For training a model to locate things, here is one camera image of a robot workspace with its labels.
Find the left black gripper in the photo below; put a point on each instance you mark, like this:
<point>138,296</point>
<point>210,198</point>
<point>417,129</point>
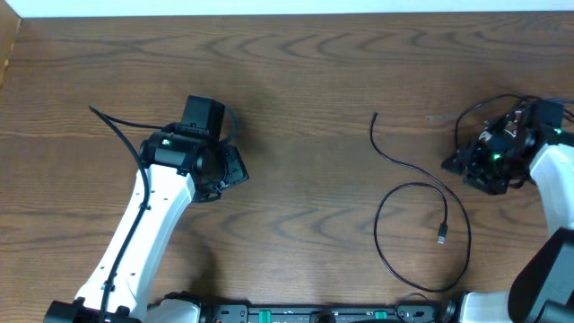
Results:
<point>239,172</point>

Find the cardboard piece at edge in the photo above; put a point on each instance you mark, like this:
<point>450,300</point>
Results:
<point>10,23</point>

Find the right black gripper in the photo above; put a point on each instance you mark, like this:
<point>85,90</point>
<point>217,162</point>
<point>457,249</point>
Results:
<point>471,158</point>

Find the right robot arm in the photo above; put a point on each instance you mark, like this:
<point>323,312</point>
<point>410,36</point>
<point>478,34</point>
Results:
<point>543,290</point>

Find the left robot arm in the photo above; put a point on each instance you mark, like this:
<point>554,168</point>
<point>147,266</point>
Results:
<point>182,163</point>

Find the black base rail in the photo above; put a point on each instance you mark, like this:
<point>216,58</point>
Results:
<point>314,314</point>

